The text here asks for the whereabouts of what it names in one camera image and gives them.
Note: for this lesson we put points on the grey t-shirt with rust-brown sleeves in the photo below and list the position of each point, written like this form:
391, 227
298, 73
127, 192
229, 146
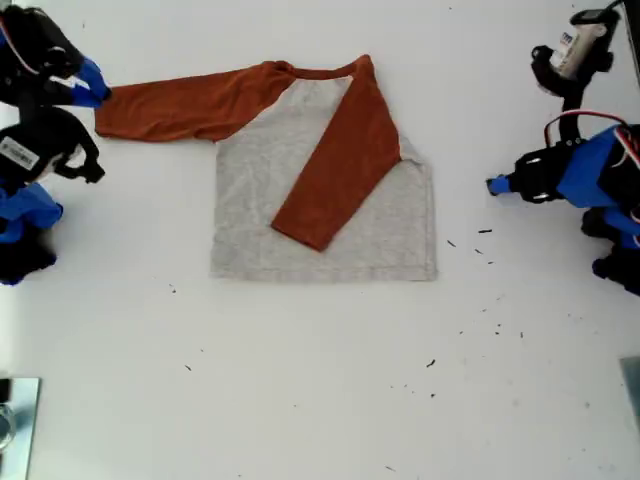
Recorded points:
320, 210

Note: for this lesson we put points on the black clamp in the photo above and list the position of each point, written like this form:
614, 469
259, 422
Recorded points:
4, 390

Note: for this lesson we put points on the steel plate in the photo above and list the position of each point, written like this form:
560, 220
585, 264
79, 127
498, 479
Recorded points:
25, 430

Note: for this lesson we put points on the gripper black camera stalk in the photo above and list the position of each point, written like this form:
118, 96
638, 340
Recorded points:
570, 105
92, 170

